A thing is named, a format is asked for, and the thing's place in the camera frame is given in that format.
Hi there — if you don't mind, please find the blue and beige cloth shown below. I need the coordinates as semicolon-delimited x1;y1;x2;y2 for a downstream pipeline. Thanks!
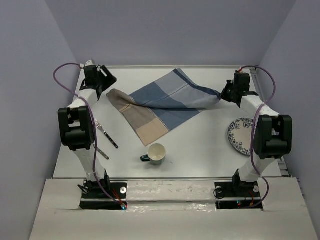
106;68;221;146

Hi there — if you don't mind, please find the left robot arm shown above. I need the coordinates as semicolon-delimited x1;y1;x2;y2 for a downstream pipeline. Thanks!
53;63;117;200

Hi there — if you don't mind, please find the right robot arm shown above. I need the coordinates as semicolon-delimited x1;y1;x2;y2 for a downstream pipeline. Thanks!
220;69;293;198

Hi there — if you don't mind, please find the blue floral plate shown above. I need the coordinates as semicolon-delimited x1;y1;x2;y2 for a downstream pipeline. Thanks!
227;118;253;156

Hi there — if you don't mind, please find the metal fork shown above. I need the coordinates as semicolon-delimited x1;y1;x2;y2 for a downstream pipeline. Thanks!
94;119;119;149

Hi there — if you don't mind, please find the metal knife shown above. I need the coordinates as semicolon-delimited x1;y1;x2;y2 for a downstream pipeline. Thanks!
94;144;110;160

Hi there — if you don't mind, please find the green mug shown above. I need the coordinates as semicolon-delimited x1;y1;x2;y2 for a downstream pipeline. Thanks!
140;143;167;166

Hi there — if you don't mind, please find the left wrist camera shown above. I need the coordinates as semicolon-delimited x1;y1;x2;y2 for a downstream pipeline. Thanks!
84;59;95;67

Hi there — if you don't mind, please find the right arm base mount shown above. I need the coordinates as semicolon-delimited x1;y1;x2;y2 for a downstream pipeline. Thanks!
213;181;262;210

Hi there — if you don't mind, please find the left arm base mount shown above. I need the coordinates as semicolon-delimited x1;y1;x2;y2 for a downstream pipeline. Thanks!
77;181;128;211

